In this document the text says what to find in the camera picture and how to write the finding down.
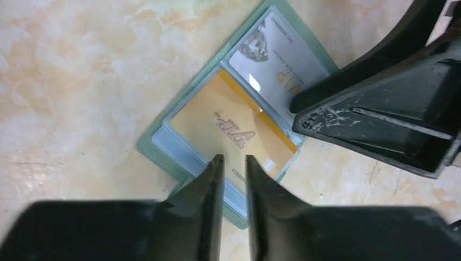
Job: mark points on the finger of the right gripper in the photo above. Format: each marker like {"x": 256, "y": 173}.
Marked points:
{"x": 407, "y": 116}
{"x": 409, "y": 36}

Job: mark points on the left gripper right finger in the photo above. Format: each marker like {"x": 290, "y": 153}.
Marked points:
{"x": 283, "y": 227}

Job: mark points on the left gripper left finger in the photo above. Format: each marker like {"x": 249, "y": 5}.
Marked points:
{"x": 186, "y": 226}

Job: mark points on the gold VIP card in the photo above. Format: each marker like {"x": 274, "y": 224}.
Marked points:
{"x": 222, "y": 118}

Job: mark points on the sage green card holder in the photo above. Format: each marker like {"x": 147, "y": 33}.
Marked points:
{"x": 165, "y": 147}

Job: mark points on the silver VIP card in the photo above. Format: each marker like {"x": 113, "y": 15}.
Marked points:
{"x": 277, "y": 63}

